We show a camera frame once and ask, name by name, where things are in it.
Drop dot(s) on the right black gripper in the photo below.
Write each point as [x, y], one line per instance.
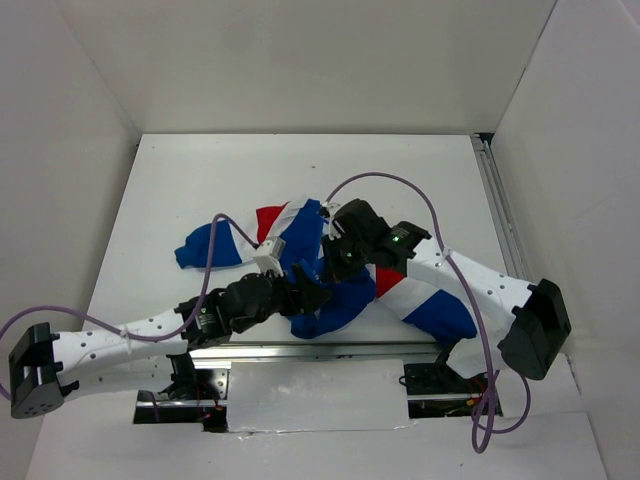
[333, 268]

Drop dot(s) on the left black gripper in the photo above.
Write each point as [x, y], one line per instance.
[304, 297]

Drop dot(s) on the red white blue jacket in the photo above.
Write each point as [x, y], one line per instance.
[299, 224]

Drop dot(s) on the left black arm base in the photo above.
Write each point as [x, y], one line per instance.
[193, 396]

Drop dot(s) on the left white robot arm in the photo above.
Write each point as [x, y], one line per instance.
[48, 368]

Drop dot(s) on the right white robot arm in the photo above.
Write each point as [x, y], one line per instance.
[484, 319]

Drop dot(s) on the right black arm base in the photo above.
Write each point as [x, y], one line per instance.
[436, 391]

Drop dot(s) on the white taped cover panel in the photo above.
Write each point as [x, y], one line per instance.
[289, 397]

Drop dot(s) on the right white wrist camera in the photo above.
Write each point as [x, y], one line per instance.
[328, 211]

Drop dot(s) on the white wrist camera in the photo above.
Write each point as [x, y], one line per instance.
[268, 254]
[328, 211]

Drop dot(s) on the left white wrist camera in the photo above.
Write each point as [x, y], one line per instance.
[268, 254]

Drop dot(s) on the aluminium front rail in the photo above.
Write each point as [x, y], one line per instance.
[314, 351]

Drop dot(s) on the aluminium rail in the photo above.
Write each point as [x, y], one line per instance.
[314, 351]
[505, 210]

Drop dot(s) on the aluminium right side rail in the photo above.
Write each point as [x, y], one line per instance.
[505, 210]

